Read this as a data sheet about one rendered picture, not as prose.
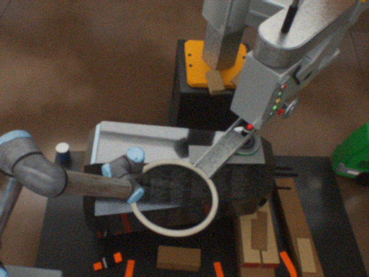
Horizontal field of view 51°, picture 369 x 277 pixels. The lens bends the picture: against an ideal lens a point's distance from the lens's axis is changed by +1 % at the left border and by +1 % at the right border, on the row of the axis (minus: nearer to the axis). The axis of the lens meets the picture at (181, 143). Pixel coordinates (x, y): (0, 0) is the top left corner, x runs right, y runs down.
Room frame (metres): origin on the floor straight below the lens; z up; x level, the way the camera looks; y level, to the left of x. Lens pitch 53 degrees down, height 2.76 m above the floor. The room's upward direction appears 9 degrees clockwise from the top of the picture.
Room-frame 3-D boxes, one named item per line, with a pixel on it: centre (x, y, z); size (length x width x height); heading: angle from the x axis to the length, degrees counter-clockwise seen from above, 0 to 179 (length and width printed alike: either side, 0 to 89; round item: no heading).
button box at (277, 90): (1.45, -0.44, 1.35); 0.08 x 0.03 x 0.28; 144
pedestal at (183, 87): (2.33, -0.17, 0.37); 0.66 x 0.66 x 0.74; 10
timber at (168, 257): (1.01, -0.11, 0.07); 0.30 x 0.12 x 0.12; 95
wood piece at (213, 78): (2.08, -0.17, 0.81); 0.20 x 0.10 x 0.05; 18
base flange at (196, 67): (2.33, -0.17, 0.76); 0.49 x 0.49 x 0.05; 10
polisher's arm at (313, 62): (1.88, -0.63, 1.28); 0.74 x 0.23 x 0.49; 144
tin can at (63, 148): (1.74, 0.95, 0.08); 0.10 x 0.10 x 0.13
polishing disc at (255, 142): (1.57, -0.39, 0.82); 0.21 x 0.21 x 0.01
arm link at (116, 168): (0.98, 0.29, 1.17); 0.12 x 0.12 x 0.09; 46
